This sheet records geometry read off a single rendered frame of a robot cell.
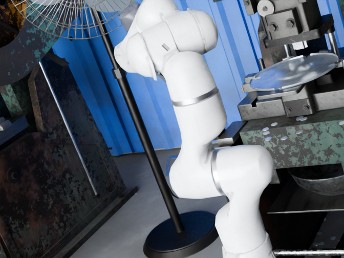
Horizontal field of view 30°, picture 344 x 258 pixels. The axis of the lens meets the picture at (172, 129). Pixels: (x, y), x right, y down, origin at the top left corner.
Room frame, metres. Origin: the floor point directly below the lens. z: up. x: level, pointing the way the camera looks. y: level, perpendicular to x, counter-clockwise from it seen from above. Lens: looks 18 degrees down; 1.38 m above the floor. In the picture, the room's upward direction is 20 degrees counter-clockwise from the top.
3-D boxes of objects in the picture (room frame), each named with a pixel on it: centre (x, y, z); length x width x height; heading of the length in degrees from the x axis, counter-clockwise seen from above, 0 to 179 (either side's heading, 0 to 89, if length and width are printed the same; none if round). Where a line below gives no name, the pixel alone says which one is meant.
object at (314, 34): (2.07, -0.50, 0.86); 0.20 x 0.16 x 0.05; 54
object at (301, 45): (2.05, -0.50, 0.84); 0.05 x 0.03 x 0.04; 54
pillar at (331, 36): (2.07, -0.60, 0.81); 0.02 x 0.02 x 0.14
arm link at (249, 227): (1.38, -0.11, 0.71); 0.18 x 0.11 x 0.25; 64
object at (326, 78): (2.07, -0.50, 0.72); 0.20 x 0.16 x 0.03; 54
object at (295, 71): (1.96, -0.43, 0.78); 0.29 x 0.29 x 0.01
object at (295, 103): (1.92, -0.40, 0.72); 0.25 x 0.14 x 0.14; 144
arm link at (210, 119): (1.42, -0.04, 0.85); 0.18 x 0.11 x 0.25; 64
